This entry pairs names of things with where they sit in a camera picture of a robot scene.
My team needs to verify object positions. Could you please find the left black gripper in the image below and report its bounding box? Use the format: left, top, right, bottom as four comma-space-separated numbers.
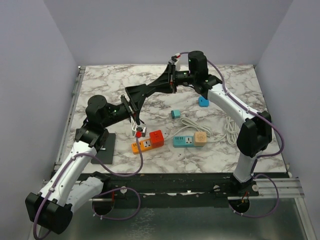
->
103, 84, 148, 128

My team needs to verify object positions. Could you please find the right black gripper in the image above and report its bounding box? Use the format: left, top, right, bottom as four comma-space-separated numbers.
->
149, 63, 196, 95

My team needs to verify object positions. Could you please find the small teal plug adapter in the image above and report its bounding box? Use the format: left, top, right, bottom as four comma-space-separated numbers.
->
170, 109, 181, 119

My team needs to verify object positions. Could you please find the blue cube socket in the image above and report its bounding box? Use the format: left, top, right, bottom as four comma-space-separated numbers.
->
196, 96, 209, 108

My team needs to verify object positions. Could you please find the red cube socket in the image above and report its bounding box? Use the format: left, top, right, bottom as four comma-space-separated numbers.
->
149, 130, 165, 148

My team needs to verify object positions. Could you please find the orange power strip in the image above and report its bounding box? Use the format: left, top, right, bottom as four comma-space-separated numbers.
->
131, 138, 153, 155

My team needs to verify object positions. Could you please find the teal power strip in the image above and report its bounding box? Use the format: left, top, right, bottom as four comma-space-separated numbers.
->
172, 135, 196, 148

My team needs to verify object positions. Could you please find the beige cube socket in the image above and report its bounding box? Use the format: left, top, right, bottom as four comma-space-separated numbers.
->
193, 131, 207, 147

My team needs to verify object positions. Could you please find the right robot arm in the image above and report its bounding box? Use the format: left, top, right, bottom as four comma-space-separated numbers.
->
146, 50, 272, 196

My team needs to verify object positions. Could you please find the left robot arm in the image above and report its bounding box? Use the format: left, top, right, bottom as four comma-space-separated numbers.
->
25, 84, 147, 240

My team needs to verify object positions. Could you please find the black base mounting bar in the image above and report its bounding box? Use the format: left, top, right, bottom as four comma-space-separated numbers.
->
78, 171, 258, 208

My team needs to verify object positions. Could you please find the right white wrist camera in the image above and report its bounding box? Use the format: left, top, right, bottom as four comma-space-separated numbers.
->
168, 53, 181, 71

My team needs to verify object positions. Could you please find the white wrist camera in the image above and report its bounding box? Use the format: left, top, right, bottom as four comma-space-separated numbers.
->
130, 118, 147, 138
168, 53, 181, 71

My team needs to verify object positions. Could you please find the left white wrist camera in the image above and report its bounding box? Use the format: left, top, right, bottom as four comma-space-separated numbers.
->
130, 118, 147, 138

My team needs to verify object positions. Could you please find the white orange-strip cord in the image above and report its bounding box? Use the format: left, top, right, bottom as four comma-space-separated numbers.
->
163, 117, 212, 142

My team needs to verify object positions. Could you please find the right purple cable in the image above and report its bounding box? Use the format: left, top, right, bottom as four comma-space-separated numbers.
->
178, 51, 286, 218

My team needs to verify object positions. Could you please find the purple cable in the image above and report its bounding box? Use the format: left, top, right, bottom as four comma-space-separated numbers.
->
178, 51, 286, 218
32, 134, 145, 240

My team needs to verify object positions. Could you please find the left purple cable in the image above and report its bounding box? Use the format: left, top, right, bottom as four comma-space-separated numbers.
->
32, 134, 145, 240

